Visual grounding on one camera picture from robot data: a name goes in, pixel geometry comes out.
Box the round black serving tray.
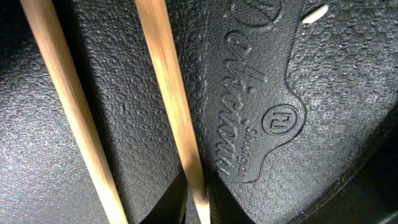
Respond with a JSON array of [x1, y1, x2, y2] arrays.
[[1, 1, 397, 223]]

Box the wooden chopstick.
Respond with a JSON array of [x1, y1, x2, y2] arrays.
[[135, 0, 211, 224], [21, 0, 127, 223]]

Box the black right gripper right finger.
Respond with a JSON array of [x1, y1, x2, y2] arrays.
[[208, 179, 254, 224]]

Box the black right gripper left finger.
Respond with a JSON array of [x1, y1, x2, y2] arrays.
[[140, 172, 187, 224]]

